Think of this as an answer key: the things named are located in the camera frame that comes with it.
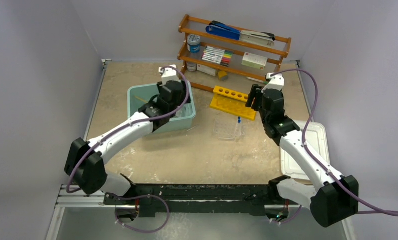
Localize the amber rubber tubing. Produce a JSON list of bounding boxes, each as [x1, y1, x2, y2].
[[134, 95, 149, 104]]

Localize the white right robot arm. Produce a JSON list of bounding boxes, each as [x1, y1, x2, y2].
[[245, 84, 359, 228]]

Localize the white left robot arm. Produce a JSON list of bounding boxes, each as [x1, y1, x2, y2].
[[64, 80, 192, 205]]

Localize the teal plastic tub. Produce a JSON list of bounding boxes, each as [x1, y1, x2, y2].
[[127, 83, 197, 134]]

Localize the yellow test tube rack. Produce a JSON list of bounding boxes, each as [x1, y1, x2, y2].
[[209, 86, 256, 121]]

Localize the white box lower shelf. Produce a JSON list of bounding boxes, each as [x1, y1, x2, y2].
[[197, 63, 217, 77]]

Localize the green white box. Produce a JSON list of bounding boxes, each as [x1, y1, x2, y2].
[[241, 52, 268, 71]]

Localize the clear well plate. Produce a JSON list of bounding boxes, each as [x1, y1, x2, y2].
[[213, 119, 243, 141]]

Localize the yellow green sponge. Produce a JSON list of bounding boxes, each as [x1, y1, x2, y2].
[[217, 70, 229, 81]]

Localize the wooden three-tier shelf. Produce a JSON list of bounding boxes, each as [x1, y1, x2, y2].
[[177, 14, 292, 108]]

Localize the blue-lidded jar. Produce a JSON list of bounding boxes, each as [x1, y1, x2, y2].
[[187, 34, 201, 54]]

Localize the white plastic tray lid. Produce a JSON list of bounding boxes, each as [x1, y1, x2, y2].
[[279, 120, 335, 190]]

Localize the pack of coloured markers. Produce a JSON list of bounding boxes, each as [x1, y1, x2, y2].
[[201, 46, 234, 67]]

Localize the blue long stapler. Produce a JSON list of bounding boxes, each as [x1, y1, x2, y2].
[[205, 21, 276, 45]]

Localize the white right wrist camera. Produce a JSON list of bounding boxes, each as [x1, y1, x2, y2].
[[261, 73, 285, 93]]

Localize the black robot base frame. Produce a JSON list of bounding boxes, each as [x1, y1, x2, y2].
[[104, 175, 289, 218]]

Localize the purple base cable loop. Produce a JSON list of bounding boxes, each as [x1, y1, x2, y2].
[[114, 194, 171, 233]]

